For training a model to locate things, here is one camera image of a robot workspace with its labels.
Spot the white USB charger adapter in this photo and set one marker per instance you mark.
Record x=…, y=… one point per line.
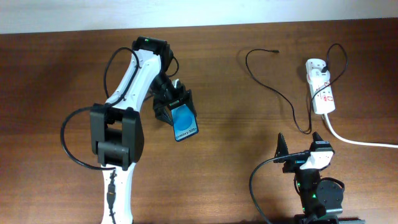
x=317, y=76

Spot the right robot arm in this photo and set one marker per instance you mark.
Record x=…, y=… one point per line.
x=321, y=197

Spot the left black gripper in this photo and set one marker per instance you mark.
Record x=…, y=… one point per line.
x=181, y=97

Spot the white power strip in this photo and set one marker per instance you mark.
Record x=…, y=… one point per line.
x=323, y=102

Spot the blue Galaxy smartphone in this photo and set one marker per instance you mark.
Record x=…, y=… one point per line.
x=184, y=123

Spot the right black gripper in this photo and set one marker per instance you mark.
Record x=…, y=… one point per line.
x=294, y=164

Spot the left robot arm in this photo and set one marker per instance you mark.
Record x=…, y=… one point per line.
x=117, y=136

